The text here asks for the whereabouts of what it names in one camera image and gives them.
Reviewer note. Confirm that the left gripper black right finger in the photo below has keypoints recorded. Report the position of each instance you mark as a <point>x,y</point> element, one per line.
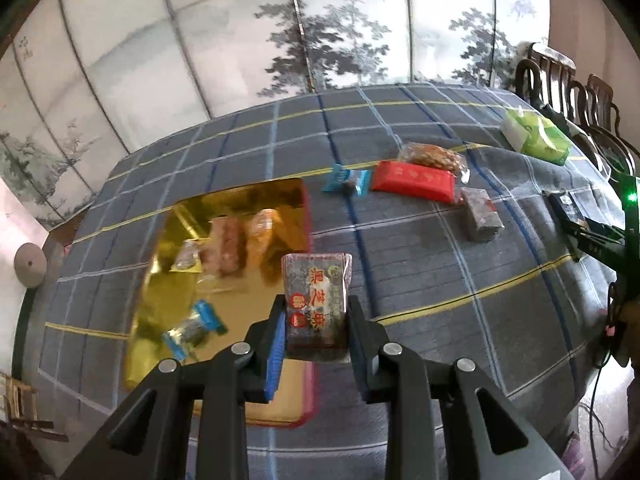
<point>366,338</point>

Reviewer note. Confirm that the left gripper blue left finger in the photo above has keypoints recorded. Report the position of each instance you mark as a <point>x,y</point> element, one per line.
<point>276,345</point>

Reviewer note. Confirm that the dark red cake packet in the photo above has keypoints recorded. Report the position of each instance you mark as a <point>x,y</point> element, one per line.
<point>316,293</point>

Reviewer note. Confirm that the clear blue-ended candy packet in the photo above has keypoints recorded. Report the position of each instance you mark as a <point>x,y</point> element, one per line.
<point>193,331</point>

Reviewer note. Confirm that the red snack packet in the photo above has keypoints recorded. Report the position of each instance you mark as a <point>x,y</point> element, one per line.
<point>414,180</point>

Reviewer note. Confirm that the navy cracker box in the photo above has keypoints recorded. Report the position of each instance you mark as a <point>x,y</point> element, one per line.
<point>571,220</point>

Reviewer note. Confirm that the gold metal tray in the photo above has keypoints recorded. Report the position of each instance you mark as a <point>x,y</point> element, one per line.
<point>166,298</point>

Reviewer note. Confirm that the pink meat snack packet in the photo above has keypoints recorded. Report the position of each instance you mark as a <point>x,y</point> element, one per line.
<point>226,250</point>

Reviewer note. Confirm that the orange snack packet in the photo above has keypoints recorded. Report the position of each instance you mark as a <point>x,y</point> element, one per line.
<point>268,239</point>

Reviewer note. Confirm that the grey dark snack packet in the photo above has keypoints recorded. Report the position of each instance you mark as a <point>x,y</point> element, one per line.
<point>484,222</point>

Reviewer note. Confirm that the dark wooden chair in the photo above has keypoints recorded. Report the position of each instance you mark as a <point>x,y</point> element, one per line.
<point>547,80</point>

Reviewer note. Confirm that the green tissue pack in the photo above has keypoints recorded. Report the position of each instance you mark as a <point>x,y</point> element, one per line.
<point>534,135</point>

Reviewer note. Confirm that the teal candy packet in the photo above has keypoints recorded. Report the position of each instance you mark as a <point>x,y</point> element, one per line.
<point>348,181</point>

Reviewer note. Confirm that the grey plaid tablecloth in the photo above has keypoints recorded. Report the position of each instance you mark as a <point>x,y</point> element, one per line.
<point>518,305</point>

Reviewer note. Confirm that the clear bag of nuts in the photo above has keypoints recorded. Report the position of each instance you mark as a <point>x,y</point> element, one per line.
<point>434,156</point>

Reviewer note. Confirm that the wooden stool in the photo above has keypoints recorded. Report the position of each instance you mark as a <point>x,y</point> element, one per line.
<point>19,405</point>

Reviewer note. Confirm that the round stone disc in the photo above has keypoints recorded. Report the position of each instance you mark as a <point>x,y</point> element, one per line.
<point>30,265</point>

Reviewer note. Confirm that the painted folding screen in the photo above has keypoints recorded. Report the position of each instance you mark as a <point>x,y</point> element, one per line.
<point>86,82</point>

